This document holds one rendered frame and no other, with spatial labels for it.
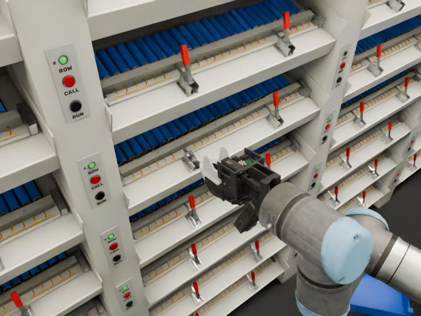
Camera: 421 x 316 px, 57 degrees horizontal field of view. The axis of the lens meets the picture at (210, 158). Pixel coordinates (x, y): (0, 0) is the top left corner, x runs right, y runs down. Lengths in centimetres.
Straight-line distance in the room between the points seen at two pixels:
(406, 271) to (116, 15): 63
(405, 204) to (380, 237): 149
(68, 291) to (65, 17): 61
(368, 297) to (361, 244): 124
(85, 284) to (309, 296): 52
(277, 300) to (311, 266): 112
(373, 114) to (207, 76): 84
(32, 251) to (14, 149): 21
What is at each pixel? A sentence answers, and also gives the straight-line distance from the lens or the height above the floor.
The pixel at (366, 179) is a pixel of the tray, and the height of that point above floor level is 31.
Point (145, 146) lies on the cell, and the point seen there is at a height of 96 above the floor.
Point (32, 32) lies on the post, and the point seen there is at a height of 130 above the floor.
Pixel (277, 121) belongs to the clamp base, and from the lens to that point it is 101.
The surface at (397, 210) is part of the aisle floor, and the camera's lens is 222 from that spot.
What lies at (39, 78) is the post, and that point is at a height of 124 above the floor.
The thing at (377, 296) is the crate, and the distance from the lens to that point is 186.
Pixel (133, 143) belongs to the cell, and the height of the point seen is 96.
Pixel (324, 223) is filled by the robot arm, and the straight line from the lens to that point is 60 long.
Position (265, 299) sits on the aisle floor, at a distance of 174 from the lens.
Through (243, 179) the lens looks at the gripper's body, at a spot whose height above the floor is 102.
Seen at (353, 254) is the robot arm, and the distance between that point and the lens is 60.
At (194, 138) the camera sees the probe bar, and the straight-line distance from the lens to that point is 91.
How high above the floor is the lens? 151
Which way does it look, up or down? 41 degrees down
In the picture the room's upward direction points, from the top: straight up
